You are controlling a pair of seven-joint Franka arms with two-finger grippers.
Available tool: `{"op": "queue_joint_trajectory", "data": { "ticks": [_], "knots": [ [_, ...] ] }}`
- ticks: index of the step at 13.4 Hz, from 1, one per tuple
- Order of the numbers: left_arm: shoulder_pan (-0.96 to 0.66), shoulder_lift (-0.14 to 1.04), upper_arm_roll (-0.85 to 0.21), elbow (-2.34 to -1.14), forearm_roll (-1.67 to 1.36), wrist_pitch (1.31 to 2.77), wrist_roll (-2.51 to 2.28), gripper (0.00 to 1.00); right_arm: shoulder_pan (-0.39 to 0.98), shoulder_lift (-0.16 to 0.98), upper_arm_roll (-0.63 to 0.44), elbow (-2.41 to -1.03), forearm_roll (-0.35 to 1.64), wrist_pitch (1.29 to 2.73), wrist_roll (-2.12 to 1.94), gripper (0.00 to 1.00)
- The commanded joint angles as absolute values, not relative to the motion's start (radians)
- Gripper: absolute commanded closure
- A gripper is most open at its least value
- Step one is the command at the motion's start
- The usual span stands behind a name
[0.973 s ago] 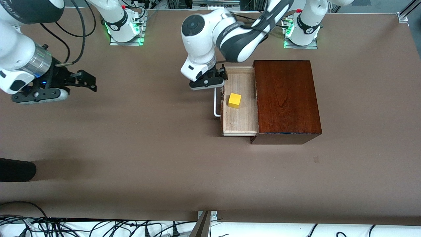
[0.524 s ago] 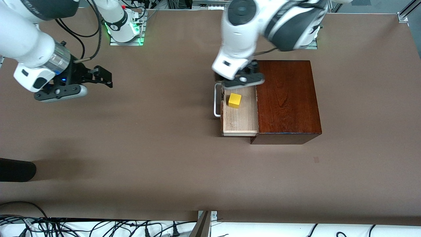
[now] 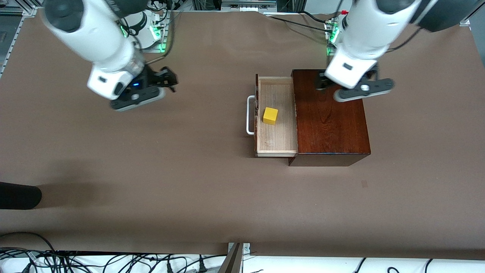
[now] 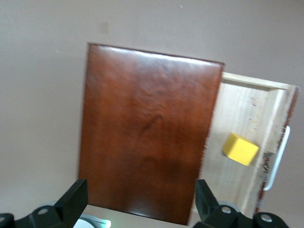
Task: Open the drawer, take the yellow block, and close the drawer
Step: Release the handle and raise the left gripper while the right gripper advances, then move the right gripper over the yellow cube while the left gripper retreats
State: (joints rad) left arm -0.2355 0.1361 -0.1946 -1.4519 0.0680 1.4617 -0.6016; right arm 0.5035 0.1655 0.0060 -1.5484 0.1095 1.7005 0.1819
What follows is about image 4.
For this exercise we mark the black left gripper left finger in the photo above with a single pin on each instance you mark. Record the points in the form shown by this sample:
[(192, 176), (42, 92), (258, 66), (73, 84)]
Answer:
[(69, 206)]

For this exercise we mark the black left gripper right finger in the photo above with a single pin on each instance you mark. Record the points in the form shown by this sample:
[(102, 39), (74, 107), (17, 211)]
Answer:
[(206, 202)]

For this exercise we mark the yellow block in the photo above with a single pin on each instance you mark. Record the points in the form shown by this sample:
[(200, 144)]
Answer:
[(241, 150)]

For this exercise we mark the light wood drawer brown front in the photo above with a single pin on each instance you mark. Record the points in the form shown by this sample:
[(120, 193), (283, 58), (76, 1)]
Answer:
[(237, 109)]

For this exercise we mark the dark brown wooden cabinet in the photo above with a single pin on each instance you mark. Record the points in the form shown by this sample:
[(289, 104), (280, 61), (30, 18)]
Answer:
[(147, 133)]

